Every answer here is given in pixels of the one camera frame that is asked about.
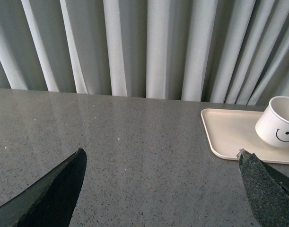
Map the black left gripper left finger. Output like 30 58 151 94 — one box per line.
0 148 87 227

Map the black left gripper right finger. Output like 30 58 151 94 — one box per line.
237 149 289 227

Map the white smiley mug black handle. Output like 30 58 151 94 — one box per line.
255 96 289 148

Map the pink rectangular plastic tray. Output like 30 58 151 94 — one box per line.
201 108 289 165

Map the grey pleated curtain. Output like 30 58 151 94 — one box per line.
0 0 289 105

